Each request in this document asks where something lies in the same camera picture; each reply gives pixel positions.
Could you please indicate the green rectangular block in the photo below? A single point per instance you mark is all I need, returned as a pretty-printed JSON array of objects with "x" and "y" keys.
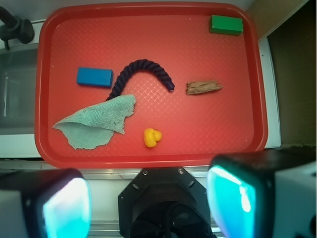
[{"x": 226, "y": 25}]

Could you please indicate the metal sink basin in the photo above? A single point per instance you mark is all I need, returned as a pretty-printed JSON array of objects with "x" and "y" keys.
[{"x": 17, "y": 91}]

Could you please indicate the yellow rubber duck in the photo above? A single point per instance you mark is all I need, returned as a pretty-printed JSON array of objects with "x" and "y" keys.
[{"x": 151, "y": 137}]

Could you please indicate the teal textured cloth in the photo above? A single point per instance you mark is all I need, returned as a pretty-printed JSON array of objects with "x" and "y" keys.
[{"x": 95, "y": 125}]

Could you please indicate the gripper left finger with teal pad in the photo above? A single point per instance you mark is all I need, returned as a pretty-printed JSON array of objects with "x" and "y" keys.
[{"x": 45, "y": 204}]

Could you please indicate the blue rectangular block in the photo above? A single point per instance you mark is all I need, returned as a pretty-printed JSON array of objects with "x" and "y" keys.
[{"x": 95, "y": 77}]

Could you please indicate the brown wood chip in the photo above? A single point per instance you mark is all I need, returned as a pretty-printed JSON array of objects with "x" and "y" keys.
[{"x": 201, "y": 87}]

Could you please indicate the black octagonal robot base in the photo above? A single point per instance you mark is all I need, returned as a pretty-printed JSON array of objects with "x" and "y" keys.
[{"x": 164, "y": 203}]

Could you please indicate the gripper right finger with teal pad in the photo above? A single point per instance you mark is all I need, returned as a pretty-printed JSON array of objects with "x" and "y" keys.
[{"x": 267, "y": 194}]

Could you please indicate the red plastic tray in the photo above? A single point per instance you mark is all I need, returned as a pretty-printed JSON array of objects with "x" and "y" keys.
[{"x": 175, "y": 35}]

